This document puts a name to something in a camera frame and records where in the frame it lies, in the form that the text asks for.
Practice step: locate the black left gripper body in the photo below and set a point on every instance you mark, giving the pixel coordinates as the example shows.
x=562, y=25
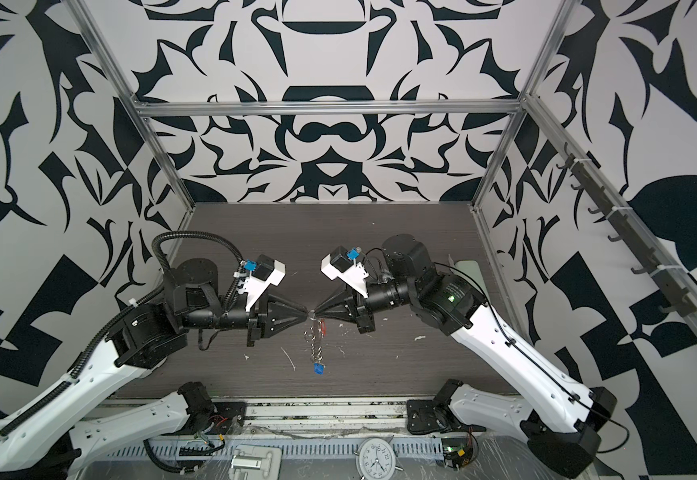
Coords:
x=253, y=320

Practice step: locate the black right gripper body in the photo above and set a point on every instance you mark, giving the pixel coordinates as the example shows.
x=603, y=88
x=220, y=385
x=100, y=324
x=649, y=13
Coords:
x=369, y=317

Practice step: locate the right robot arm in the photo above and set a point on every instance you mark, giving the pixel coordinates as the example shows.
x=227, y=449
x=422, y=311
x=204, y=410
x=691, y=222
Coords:
x=558, y=417

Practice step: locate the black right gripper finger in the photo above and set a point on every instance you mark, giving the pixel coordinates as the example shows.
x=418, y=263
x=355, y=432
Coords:
x=336, y=314
x=340, y=302

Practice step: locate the mint green glasses case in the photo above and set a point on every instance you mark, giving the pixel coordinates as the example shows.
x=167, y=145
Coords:
x=472, y=269

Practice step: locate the small green circuit board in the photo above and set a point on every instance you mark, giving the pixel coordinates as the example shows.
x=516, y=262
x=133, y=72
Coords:
x=459, y=451

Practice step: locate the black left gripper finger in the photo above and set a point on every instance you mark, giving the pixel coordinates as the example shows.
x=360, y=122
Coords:
x=279, y=306
x=276, y=325

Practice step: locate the white plastic hinge block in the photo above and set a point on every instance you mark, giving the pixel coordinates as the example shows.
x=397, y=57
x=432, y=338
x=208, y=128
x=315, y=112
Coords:
x=251, y=462

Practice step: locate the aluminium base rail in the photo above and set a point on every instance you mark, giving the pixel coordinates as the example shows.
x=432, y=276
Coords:
x=328, y=415

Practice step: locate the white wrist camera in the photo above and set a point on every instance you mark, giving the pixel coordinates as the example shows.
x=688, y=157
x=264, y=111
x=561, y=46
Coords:
x=256, y=277
x=347, y=265

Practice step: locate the white table clock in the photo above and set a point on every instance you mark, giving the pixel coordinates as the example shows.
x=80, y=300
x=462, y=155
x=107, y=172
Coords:
x=376, y=460

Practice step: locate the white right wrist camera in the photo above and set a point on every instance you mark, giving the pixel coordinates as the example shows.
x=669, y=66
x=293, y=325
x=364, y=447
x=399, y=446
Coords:
x=347, y=265

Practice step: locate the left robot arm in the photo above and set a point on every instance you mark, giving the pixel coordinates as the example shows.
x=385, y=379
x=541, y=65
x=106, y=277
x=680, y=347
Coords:
x=50, y=437

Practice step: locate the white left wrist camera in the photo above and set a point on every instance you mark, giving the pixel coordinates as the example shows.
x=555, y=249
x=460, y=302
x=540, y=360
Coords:
x=256, y=277

